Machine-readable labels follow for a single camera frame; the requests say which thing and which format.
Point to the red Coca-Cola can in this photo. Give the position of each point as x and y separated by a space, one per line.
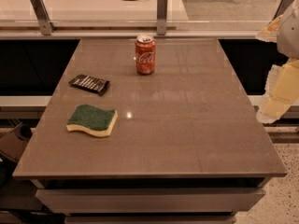
145 51

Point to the grey table drawer front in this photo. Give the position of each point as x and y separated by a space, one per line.
108 201

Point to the metal railing bracket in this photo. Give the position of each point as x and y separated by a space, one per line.
45 26
283 5
161 17

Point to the middle metal railing bracket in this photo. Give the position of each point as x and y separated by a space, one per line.
161 17

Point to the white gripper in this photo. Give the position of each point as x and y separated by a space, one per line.
290 36

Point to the green and yellow sponge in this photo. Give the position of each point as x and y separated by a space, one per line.
92 120

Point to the left metal railing bracket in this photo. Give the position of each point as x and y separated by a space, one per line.
45 26

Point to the right metal railing bracket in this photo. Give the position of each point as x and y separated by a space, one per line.
283 5

